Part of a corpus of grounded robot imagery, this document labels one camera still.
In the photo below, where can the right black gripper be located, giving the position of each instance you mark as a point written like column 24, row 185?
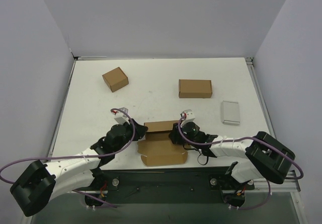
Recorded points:
column 174, row 136

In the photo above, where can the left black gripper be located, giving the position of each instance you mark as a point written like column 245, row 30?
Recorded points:
column 137, row 129

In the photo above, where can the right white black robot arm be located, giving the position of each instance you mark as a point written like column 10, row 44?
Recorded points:
column 261, row 156

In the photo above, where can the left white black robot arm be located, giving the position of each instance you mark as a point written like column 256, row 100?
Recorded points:
column 41, row 182

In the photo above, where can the rectangular closed cardboard box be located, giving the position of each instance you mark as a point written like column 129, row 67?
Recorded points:
column 197, row 89

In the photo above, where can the small square cardboard box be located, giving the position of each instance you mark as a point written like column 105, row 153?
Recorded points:
column 115, row 79

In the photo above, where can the small white flat box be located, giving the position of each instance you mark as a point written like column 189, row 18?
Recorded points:
column 230, row 113

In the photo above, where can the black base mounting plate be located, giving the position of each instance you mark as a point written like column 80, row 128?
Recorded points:
column 200, row 185

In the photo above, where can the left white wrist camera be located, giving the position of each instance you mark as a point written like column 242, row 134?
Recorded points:
column 120, row 115

